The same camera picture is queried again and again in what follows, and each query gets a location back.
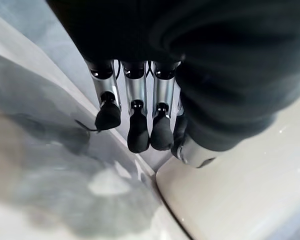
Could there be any white sink counter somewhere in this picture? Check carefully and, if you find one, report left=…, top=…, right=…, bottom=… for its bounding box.
left=154, top=92, right=300, bottom=240

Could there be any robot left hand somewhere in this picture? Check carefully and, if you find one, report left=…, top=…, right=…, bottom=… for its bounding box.
left=45, top=0, right=300, bottom=169

